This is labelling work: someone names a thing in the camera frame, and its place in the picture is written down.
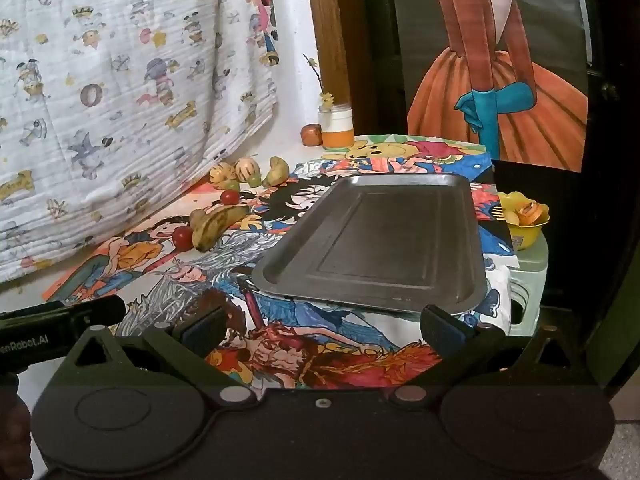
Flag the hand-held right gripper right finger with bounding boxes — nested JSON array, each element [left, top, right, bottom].
[[390, 305, 599, 406]]

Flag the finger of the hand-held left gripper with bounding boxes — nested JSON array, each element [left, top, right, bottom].
[[0, 295, 127, 334]]

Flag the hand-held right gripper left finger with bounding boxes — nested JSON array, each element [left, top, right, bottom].
[[65, 302, 258, 406]]

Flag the banana with sticker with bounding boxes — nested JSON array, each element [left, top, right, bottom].
[[189, 208, 213, 254]]

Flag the yellow speckled banana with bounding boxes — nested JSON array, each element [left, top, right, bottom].
[[200, 205, 251, 250]]

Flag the metal tray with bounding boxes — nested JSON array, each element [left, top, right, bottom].
[[251, 174, 488, 315]]

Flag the greenish banana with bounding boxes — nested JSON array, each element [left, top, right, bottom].
[[262, 156, 290, 187]]

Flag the person's left hand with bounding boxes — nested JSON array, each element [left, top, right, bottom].
[[0, 375, 34, 480]]

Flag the grey haired cartoon poster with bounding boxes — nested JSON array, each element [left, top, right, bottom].
[[114, 227, 301, 342]]

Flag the orange cartoon boys poster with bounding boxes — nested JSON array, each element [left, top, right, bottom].
[[45, 180, 263, 306]]

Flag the green plastic stool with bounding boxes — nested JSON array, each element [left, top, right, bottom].
[[507, 232, 551, 337]]

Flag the colourful cartoon printed cloth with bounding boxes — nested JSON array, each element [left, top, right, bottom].
[[205, 134, 516, 392]]

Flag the yellow plastic bowl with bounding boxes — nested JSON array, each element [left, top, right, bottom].
[[497, 191, 551, 252]]

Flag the orange peel curl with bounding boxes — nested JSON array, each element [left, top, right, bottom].
[[517, 200, 545, 223]]

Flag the white and orange jar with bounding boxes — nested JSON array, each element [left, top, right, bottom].
[[320, 103, 355, 151]]

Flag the white cartoon printed blanket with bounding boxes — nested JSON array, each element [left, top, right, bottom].
[[0, 0, 281, 283]]

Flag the twig with yellow flowers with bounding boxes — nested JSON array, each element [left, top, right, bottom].
[[302, 53, 335, 109]]

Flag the pink cartoon cloth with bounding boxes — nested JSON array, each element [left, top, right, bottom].
[[248, 0, 282, 67]]

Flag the orange dress wall poster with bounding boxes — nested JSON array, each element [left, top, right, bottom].
[[390, 0, 591, 172]]

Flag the wooden door frame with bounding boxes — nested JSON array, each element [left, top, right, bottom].
[[304, 0, 352, 133]]

